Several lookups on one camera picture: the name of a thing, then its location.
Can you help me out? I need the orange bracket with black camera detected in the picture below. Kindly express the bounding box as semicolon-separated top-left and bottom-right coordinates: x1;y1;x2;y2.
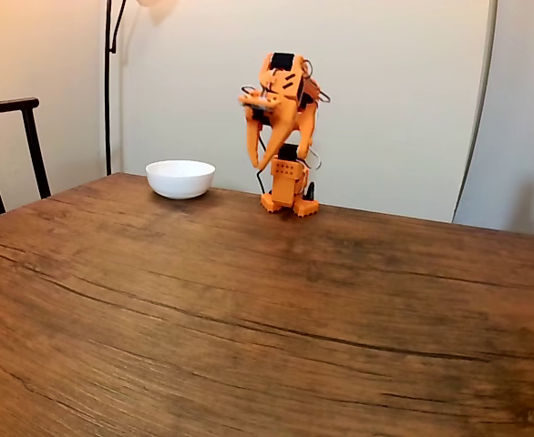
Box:
237;87;282;113

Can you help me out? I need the white bowl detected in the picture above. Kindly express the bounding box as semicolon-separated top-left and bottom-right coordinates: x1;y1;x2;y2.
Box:
145;158;216;200

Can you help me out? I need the black chair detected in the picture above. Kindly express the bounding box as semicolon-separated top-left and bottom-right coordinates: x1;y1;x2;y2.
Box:
0;97;52;215

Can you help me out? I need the black cable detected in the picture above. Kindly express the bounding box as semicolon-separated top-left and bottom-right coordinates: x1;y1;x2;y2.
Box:
254;135;272;196

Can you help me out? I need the grey curved pole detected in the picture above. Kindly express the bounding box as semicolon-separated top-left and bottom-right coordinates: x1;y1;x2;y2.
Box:
451;0;499;224

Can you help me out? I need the black floor lamp pole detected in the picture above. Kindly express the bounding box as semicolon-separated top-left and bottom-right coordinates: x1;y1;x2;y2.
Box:
104;0;128;177

